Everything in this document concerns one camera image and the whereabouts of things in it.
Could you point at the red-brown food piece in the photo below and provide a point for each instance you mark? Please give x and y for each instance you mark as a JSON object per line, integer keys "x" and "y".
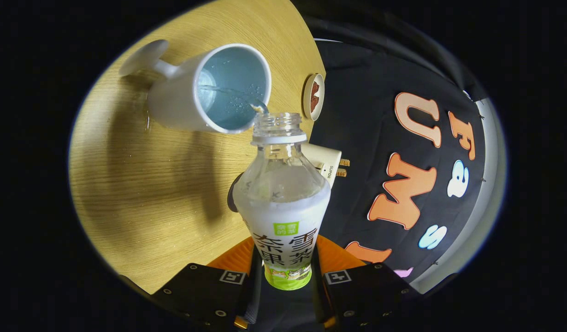
{"x": 315, "y": 87}
{"x": 315, "y": 104}

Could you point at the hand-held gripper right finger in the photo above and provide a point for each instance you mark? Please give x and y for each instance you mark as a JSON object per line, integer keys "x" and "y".
{"x": 319, "y": 295}

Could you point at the small white plate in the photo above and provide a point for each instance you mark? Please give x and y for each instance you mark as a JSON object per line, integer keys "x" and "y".
{"x": 306, "y": 99}

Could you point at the wooden table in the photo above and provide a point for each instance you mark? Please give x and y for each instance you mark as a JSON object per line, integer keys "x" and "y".
{"x": 150, "y": 184}

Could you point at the toast slice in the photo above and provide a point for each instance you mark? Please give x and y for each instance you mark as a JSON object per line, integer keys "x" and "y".
{"x": 341, "y": 173}
{"x": 344, "y": 162}

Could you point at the clear juice bottle white label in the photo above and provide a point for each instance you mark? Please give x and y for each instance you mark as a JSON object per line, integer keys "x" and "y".
{"x": 283, "y": 207}

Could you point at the white toaster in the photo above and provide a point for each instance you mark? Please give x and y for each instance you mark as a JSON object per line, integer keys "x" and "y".
{"x": 322, "y": 159}

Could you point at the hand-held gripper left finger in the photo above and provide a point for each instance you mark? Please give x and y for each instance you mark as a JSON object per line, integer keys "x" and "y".
{"x": 255, "y": 295}

